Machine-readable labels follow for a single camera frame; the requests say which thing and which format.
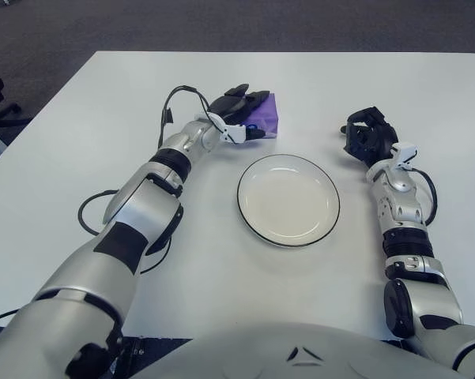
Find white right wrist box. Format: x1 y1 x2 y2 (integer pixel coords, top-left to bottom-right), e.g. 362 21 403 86
390 144 418 171

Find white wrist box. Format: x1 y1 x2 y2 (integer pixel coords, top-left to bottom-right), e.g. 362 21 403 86
220 124 248 146
390 144 418 171

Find silver robot torso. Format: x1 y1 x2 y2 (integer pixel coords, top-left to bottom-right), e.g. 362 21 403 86
122 321 459 379

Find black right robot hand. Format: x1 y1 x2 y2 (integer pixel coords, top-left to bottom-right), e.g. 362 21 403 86
338 106 399 167

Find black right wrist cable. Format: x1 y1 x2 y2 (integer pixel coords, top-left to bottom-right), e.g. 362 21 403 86
413 168 438 227

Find purple tissue paper pack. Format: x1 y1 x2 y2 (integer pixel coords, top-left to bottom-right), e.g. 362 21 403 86
243 92 280 144

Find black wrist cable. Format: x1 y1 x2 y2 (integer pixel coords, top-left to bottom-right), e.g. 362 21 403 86
413 168 438 227
160 84 228 149

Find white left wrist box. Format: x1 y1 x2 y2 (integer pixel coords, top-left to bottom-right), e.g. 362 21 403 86
220 124 248 146

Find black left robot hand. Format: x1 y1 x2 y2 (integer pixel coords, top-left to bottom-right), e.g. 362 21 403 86
208 83 270 139

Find white plate black rim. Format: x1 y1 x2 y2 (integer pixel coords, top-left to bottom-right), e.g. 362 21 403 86
236 154 341 249

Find long black arm cable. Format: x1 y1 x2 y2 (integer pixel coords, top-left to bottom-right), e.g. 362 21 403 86
77 189 173 276

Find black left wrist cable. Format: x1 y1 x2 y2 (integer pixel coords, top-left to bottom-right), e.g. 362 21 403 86
160 84 228 149

